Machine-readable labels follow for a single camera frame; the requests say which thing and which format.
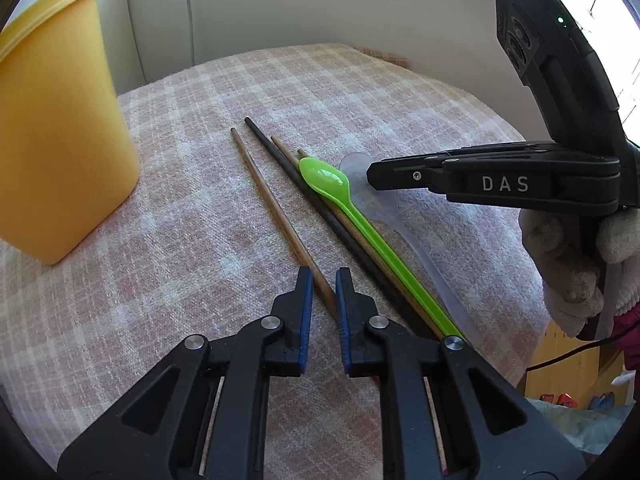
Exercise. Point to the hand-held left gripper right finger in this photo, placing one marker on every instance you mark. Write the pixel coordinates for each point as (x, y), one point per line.
(342, 325)

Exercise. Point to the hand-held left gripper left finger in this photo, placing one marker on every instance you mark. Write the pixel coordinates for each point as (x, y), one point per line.
(302, 325)

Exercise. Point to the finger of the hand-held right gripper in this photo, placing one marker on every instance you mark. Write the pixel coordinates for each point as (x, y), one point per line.
(400, 175)

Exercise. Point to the translucent plastic spoon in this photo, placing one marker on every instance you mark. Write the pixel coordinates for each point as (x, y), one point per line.
(385, 207)

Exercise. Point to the green plastic spoon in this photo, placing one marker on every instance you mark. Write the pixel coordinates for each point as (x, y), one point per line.
(325, 177)

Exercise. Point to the black chopstick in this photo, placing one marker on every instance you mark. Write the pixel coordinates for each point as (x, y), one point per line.
(280, 160)

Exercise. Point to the yellow plastic container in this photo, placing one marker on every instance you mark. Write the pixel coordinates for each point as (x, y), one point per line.
(60, 135)

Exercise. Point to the person's right forearm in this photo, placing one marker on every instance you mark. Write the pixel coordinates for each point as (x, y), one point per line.
(631, 325)

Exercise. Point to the person's right hand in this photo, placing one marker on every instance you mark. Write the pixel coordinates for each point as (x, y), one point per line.
(555, 240)

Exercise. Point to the pink plaid cloth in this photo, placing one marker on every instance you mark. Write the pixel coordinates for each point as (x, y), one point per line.
(175, 260)

